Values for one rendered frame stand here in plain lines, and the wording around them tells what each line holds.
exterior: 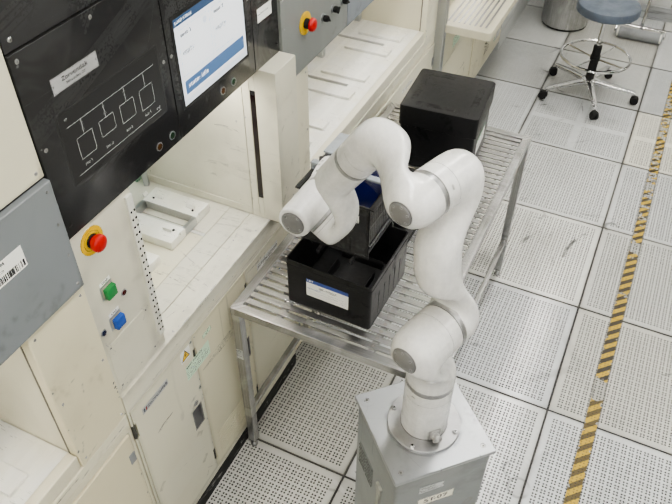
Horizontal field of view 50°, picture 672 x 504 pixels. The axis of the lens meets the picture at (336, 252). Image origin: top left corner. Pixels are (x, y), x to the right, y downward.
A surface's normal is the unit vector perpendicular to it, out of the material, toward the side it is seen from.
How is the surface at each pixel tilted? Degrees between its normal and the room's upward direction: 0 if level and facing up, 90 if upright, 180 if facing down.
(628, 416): 0
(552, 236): 0
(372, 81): 0
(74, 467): 90
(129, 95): 90
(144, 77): 90
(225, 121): 90
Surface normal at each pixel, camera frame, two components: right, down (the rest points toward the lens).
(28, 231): 0.90, 0.29
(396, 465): 0.00, -0.73
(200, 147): -0.43, 0.62
